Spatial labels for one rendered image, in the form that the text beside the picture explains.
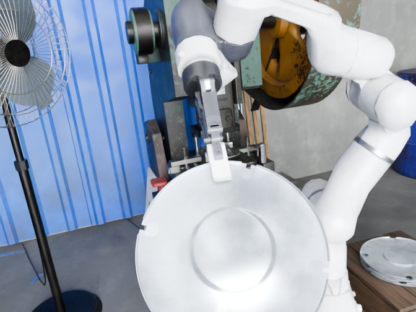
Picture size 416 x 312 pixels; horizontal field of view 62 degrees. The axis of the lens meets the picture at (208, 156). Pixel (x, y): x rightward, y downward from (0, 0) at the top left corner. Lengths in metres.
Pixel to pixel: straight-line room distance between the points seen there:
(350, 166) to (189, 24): 0.52
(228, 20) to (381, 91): 0.37
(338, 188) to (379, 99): 0.24
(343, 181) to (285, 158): 2.32
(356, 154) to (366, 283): 0.68
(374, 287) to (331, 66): 0.90
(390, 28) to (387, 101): 2.93
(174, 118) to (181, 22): 1.07
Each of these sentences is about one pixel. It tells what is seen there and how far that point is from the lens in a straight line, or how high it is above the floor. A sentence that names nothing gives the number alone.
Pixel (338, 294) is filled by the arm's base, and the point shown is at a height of 0.55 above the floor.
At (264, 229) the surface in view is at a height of 0.96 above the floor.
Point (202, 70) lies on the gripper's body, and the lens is 0.66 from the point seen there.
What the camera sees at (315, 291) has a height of 0.89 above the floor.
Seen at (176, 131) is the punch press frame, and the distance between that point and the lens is 1.78.
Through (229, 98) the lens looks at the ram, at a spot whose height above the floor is 1.01.
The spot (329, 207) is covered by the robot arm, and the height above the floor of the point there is 0.83.
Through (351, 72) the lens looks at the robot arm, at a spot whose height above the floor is 1.15.
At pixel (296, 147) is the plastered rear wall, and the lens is 3.27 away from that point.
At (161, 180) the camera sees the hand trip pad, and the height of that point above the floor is 0.76.
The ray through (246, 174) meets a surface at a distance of 0.59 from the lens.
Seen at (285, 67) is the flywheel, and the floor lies 1.11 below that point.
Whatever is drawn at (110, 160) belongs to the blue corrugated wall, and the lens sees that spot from 2.75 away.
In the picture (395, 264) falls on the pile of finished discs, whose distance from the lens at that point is 1.56.
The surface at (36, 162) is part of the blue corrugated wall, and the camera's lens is 2.77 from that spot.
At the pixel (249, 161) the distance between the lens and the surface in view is 1.44.
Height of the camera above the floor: 1.23
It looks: 17 degrees down
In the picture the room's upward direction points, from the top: 6 degrees counter-clockwise
